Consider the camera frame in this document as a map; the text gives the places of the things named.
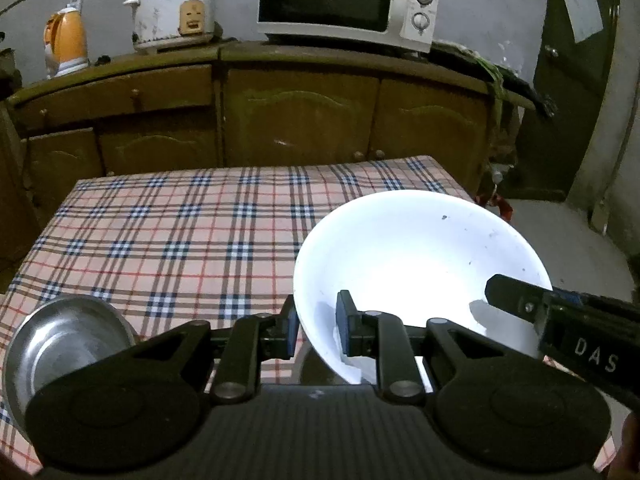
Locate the dark green cloth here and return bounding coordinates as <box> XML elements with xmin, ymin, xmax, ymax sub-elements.
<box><xmin>432</xmin><ymin>40</ymin><xmax>559</xmax><ymax>117</ymax></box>

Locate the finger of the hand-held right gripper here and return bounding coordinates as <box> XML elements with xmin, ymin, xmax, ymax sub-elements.
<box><xmin>485</xmin><ymin>274</ymin><xmax>554</xmax><ymax>335</ymax></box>

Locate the dark green door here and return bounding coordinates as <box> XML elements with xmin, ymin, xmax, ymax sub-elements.
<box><xmin>531</xmin><ymin>0</ymin><xmax>622</xmax><ymax>202</ymax></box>

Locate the orange electric kettle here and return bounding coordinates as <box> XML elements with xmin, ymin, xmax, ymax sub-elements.
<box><xmin>43</xmin><ymin>7</ymin><xmax>90</xmax><ymax>79</ymax></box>

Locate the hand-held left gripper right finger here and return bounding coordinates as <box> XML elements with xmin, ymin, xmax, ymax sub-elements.
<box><xmin>336</xmin><ymin>289</ymin><xmax>505</xmax><ymax>403</ymax></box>

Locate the small steel plate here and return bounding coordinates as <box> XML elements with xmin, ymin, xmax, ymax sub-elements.
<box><xmin>4</xmin><ymin>295</ymin><xmax>139</xmax><ymax>436</ymax></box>

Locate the white ceramic bowl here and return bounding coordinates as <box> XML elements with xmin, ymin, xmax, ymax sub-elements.
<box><xmin>292</xmin><ymin>190</ymin><xmax>553</xmax><ymax>386</ymax></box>

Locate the wooden kitchen cabinet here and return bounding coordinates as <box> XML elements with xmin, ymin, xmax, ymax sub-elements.
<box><xmin>0</xmin><ymin>40</ymin><xmax>536</xmax><ymax>211</ymax></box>

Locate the plaid tablecloth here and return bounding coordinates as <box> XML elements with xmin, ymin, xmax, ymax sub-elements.
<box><xmin>0</xmin><ymin>156</ymin><xmax>617</xmax><ymax>476</ymax></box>

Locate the white rice cooker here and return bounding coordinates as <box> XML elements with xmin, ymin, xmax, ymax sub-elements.
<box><xmin>125</xmin><ymin>0</ymin><xmax>221</xmax><ymax>55</ymax></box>

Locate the white paper sheet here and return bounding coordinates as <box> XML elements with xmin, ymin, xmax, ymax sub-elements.
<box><xmin>556</xmin><ymin>0</ymin><xmax>604</xmax><ymax>44</ymax></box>

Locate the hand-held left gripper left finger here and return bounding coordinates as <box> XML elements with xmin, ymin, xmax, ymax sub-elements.
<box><xmin>132</xmin><ymin>294</ymin><xmax>302</xmax><ymax>405</ymax></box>

